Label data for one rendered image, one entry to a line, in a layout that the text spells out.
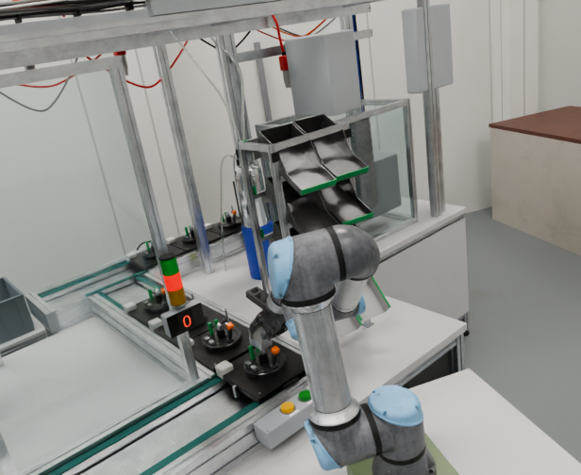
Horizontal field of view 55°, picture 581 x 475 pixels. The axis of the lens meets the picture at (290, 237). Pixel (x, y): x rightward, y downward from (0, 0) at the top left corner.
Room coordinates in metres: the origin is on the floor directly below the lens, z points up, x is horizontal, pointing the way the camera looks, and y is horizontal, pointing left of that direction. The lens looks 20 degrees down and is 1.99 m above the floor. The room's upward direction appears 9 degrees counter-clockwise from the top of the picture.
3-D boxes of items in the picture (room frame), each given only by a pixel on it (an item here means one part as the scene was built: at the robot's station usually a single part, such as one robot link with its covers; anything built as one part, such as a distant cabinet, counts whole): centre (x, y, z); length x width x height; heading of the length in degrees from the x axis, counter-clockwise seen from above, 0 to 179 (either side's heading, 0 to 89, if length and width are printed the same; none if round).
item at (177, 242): (2.95, 0.54, 1.01); 0.24 x 0.24 x 0.13; 37
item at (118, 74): (1.57, 0.39, 1.46); 0.03 x 0.03 x 1.00; 37
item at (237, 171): (2.57, 0.15, 1.32); 0.14 x 0.14 x 0.38
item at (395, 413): (1.03, -0.17, 1.13); 0.13 x 0.12 x 0.14; 99
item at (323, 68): (2.86, -0.32, 1.50); 0.38 x 0.21 x 0.88; 37
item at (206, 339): (1.77, 0.30, 1.01); 0.24 x 0.24 x 0.13; 37
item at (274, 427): (1.35, 0.09, 0.93); 0.21 x 0.07 x 0.06; 127
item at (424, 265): (3.00, -0.41, 0.43); 1.11 x 0.68 x 0.86; 127
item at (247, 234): (2.57, 0.15, 0.99); 0.16 x 0.16 x 0.27
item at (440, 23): (3.06, -0.88, 1.42); 0.30 x 0.09 x 1.13; 127
